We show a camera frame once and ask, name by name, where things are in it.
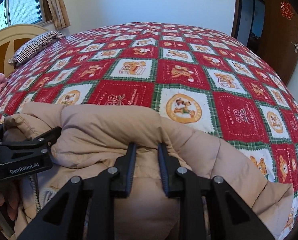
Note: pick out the red paper door decoration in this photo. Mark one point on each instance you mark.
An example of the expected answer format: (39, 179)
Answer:
(286, 10)

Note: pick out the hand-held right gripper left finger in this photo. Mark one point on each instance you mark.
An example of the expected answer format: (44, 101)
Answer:
(130, 166)

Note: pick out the brown wooden door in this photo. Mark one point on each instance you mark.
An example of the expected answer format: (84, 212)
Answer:
(276, 35)

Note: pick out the dark wooden door frame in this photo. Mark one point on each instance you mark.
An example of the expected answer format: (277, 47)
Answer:
(236, 10)

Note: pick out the striped pillow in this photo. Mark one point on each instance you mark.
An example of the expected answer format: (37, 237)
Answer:
(33, 46)

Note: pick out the pink floral folded quilt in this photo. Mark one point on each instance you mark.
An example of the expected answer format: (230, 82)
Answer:
(1, 82)

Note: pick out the quilted puffer jacket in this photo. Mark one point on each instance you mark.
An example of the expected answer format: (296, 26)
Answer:
(101, 125)

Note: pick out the red checked printed bedspread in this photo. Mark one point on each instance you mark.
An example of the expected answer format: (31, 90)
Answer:
(184, 80)

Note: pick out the glass window with frame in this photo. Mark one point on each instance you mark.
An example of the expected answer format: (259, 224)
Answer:
(21, 5)

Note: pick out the beige patterned curtain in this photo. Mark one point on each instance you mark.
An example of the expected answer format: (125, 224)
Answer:
(57, 7)

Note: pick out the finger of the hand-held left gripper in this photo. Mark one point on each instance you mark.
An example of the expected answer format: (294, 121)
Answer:
(26, 145)

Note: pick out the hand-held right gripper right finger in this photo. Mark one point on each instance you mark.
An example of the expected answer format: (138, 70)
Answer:
(164, 166)

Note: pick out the person's left hand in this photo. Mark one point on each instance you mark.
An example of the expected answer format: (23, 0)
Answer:
(11, 200)

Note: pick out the cream wooden bed headboard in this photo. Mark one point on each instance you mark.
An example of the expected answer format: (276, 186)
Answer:
(3, 42)

